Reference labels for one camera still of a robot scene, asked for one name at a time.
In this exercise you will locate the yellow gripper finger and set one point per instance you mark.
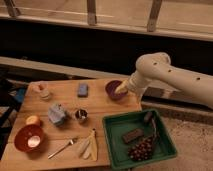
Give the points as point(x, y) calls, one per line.
point(122, 88)

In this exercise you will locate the crumpled blue-grey cloth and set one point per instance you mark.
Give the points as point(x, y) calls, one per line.
point(56, 114)

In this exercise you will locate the blue sponge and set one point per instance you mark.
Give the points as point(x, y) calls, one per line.
point(82, 90)

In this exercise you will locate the metal spoon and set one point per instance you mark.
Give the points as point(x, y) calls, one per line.
point(69, 143)

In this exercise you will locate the brown chocolate bar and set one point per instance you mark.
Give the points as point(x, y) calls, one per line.
point(132, 135)

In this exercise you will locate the yellow apple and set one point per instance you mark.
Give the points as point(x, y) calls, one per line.
point(33, 120)

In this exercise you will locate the small metal cup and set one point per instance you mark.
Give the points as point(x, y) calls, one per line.
point(81, 115)

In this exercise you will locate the red bowl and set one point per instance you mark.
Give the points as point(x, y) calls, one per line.
point(29, 138)

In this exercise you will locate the purple bowl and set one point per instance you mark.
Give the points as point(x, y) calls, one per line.
point(110, 90)

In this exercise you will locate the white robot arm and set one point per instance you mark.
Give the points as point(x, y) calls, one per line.
point(157, 66)

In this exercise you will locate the green plastic tray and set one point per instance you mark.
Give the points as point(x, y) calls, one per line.
point(117, 125)

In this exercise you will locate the dark grape bunch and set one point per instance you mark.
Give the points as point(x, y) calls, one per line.
point(143, 150)

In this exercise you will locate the black chair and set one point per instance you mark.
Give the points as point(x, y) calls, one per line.
point(12, 98)

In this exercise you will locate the grey-handled brush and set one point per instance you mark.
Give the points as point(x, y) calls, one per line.
point(149, 119)

